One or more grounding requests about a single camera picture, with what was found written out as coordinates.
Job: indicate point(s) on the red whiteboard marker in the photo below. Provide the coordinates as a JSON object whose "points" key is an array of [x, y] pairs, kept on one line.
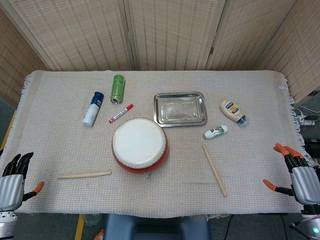
{"points": [[120, 113]]}

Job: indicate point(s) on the green drink can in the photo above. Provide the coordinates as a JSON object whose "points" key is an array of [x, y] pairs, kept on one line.
{"points": [[117, 88]]}

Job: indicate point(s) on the wooden drumstick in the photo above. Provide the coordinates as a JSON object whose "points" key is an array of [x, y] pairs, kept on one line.
{"points": [[215, 171], [85, 174]]}

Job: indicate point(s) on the red drum white skin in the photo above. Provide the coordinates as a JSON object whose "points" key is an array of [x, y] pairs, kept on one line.
{"points": [[138, 142]]}

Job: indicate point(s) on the white spray bottle blue cap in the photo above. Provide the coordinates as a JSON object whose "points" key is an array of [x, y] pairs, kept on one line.
{"points": [[92, 110]]}

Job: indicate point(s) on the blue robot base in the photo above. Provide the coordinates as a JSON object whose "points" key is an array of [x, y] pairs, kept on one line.
{"points": [[155, 228]]}

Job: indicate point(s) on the small white green bottle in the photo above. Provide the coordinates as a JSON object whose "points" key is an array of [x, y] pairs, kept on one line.
{"points": [[215, 132]]}

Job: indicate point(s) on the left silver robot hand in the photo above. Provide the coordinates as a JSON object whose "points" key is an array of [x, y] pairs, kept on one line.
{"points": [[11, 187]]}

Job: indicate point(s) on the black device box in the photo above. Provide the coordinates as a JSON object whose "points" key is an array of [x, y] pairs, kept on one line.
{"points": [[312, 147]]}

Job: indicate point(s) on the beige woven tablecloth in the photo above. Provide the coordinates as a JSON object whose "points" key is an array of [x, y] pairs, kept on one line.
{"points": [[62, 145]]}

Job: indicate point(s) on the mayonnaise squeeze bottle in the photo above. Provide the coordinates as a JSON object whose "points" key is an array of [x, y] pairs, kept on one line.
{"points": [[231, 108]]}

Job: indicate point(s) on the orange floor object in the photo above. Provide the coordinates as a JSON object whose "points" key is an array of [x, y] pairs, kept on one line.
{"points": [[100, 235]]}

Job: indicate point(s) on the rectangular metal tray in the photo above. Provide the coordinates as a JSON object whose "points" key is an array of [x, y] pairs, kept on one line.
{"points": [[180, 110]]}

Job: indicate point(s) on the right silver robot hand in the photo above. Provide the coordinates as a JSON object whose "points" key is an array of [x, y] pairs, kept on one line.
{"points": [[306, 185]]}

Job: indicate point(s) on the woven folding screen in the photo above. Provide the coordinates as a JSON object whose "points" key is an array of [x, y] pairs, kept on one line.
{"points": [[170, 32]]}

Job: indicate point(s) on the white power strip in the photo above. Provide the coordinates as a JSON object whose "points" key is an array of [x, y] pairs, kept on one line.
{"points": [[307, 122]]}

